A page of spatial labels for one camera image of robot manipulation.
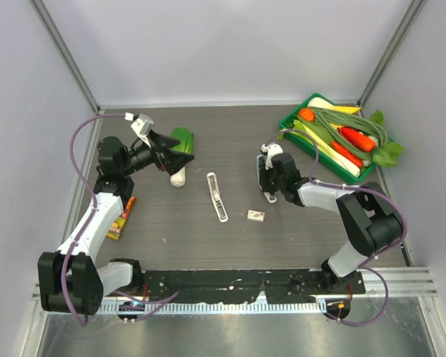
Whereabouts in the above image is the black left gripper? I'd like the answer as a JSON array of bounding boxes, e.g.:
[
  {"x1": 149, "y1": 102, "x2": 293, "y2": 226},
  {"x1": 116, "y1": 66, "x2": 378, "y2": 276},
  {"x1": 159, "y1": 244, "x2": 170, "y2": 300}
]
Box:
[{"x1": 120, "y1": 130, "x2": 193, "y2": 177}]

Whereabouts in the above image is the staples box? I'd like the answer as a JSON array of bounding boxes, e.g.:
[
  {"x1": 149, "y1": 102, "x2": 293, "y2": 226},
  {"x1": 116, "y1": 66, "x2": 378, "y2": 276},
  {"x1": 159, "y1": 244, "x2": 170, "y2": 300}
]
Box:
[{"x1": 247, "y1": 210, "x2": 265, "y2": 222}]

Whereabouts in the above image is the white stapler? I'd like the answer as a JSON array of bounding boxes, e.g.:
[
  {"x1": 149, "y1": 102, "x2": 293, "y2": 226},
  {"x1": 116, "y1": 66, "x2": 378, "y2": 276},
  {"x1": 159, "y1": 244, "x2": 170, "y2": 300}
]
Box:
[{"x1": 207, "y1": 173, "x2": 228, "y2": 222}]

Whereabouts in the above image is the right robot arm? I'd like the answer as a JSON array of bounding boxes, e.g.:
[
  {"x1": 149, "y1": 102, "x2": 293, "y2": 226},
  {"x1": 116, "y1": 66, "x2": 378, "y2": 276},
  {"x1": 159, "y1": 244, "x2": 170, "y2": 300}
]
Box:
[{"x1": 256, "y1": 152, "x2": 406, "y2": 294}]

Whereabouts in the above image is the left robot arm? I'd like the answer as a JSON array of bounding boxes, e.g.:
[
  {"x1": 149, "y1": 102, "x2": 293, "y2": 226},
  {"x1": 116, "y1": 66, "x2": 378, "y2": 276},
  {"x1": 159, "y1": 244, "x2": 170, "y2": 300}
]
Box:
[{"x1": 38, "y1": 131, "x2": 194, "y2": 316}]

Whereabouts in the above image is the green bok choy toy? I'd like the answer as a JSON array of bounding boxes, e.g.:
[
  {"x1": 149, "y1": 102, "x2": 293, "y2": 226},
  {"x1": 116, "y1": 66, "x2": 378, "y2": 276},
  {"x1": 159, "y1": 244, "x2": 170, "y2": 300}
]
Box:
[{"x1": 169, "y1": 126, "x2": 195, "y2": 188}]

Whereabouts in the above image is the green plastic tray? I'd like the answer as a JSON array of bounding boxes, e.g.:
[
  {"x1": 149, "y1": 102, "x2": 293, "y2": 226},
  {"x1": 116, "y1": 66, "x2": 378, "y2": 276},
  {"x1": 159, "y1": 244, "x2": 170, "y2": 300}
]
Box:
[{"x1": 279, "y1": 92, "x2": 394, "y2": 185}]

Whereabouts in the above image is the pale green leek toy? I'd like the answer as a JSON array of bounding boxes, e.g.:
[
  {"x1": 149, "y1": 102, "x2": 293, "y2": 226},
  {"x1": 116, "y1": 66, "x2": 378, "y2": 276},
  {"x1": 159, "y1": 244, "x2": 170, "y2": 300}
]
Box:
[{"x1": 291, "y1": 120, "x2": 361, "y2": 176}]

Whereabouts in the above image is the orange pumpkin toy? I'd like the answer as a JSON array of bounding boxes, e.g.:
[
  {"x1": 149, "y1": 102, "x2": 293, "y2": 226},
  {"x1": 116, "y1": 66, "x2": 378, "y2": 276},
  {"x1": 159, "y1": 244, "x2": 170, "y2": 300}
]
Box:
[{"x1": 297, "y1": 108, "x2": 315, "y2": 122}]

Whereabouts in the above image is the red chili pepper toy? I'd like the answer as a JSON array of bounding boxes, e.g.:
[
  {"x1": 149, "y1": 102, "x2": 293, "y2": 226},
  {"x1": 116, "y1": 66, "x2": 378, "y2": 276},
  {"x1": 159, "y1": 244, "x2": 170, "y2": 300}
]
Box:
[{"x1": 331, "y1": 141, "x2": 363, "y2": 169}]

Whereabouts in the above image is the green long beans bundle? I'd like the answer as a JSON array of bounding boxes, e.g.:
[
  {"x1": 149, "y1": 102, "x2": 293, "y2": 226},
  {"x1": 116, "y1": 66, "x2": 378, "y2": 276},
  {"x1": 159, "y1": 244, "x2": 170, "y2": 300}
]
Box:
[{"x1": 309, "y1": 107, "x2": 374, "y2": 161}]

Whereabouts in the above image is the white radish toy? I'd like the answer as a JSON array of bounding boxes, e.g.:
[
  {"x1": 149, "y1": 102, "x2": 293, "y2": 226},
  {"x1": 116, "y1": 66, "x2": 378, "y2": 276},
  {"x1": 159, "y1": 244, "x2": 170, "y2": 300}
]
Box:
[{"x1": 307, "y1": 97, "x2": 335, "y2": 109}]

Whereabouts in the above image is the orange carrot toy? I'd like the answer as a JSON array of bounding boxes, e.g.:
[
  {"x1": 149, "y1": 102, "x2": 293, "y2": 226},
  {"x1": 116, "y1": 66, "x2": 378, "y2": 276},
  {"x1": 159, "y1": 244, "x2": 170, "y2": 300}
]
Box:
[{"x1": 339, "y1": 126, "x2": 376, "y2": 152}]

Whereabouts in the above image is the colourful snack packet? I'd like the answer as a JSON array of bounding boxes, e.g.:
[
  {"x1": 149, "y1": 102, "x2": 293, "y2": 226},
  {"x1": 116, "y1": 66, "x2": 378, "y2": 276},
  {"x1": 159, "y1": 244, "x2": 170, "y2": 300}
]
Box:
[{"x1": 106, "y1": 196, "x2": 137, "y2": 240}]

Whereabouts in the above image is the yellow corn toy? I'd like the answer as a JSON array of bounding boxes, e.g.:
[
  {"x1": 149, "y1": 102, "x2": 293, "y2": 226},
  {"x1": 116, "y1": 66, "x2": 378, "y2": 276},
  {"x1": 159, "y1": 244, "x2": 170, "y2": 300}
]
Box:
[{"x1": 330, "y1": 106, "x2": 361, "y2": 115}]

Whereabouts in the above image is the green lettuce leaf toy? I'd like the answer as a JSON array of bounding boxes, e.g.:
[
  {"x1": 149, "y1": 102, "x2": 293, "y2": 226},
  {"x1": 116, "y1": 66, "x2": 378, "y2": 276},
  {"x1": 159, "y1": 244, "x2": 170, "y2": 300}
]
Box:
[{"x1": 369, "y1": 109, "x2": 404, "y2": 167}]

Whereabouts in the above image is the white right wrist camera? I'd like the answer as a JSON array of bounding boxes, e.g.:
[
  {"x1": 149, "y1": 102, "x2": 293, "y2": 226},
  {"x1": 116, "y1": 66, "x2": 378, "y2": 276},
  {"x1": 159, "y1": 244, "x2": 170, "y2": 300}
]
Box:
[{"x1": 261, "y1": 144, "x2": 283, "y2": 170}]

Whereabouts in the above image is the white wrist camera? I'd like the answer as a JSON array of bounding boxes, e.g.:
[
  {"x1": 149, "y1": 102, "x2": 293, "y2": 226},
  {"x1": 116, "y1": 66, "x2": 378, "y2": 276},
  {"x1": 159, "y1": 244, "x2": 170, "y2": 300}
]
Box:
[
  {"x1": 261, "y1": 144, "x2": 283, "y2": 170},
  {"x1": 124, "y1": 112, "x2": 154, "y2": 147}
]

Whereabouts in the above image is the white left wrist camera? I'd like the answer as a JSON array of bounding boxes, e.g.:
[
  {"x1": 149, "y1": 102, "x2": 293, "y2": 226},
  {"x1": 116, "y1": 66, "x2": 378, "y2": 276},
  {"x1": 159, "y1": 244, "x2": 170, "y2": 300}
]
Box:
[{"x1": 124, "y1": 112, "x2": 154, "y2": 147}]

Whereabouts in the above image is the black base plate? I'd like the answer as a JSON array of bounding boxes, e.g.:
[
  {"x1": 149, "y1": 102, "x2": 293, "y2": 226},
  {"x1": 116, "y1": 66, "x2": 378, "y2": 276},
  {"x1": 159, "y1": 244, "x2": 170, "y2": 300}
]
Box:
[{"x1": 120, "y1": 268, "x2": 366, "y2": 305}]

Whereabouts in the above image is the perforated cable duct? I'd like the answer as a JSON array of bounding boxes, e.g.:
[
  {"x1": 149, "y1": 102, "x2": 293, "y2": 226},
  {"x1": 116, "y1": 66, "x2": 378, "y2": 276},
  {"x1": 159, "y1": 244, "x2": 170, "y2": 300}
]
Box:
[{"x1": 97, "y1": 299, "x2": 326, "y2": 315}]

